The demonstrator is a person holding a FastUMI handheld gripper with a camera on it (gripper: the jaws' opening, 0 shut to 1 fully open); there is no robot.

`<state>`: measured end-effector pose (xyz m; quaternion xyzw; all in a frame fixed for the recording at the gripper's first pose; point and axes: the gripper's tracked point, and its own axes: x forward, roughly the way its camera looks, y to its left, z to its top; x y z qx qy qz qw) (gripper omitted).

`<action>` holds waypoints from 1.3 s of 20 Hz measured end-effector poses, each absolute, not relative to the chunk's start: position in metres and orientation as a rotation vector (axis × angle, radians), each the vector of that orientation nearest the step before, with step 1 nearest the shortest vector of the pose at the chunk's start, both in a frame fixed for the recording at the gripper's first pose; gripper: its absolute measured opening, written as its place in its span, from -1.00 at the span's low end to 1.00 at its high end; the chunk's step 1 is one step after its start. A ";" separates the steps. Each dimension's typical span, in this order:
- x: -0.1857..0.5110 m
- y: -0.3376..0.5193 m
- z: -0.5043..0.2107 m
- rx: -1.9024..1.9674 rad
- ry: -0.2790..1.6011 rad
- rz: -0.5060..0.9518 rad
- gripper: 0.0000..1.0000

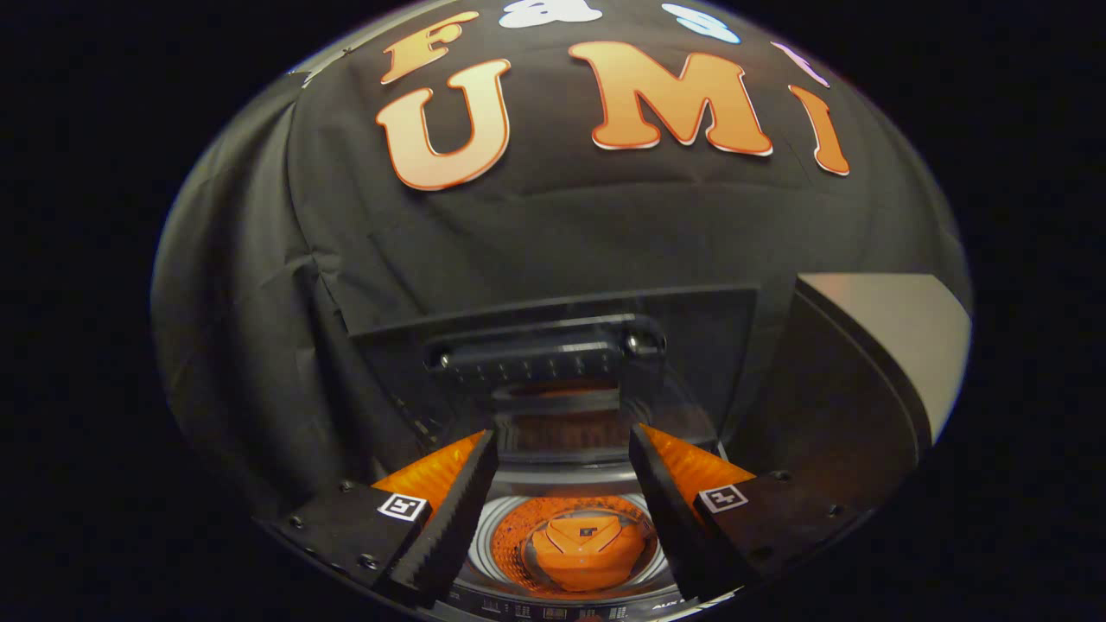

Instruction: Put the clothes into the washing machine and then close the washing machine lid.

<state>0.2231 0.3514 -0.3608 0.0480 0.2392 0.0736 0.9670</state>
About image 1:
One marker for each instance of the black backdrop cloth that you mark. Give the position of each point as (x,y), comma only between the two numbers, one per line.
(562,233)

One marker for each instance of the yellow polo shirt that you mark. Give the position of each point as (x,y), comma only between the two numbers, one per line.
(587,553)

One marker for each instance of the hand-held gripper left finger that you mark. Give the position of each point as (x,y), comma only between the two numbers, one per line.
(449,527)

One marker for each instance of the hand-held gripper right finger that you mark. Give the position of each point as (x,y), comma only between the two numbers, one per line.
(670,518)

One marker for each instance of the dark washing machine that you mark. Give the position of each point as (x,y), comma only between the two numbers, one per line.
(497,518)

